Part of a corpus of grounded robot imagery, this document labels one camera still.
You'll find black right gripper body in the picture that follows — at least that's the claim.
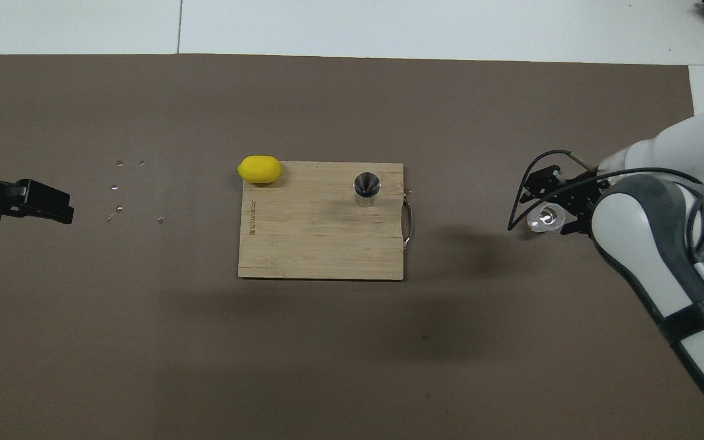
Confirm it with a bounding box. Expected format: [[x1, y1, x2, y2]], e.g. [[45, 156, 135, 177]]
[[562, 176, 602, 237]]

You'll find small clear glass cup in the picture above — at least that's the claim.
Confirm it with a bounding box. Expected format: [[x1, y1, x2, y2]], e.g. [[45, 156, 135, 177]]
[[526, 206, 568, 235]]

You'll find steel double jigger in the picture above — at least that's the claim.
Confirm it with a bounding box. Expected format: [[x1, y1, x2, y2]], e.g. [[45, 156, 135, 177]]
[[353, 172, 381, 208]]

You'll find yellow lemon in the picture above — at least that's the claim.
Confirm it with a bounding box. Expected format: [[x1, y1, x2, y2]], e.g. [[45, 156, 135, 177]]
[[236, 155, 282, 185]]

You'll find brown table mat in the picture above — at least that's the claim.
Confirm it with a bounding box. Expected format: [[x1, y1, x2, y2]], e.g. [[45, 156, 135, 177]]
[[0, 54, 704, 440]]

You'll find wooden cutting board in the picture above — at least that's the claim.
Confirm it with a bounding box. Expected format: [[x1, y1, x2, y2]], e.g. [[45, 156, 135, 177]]
[[238, 161, 416, 282]]

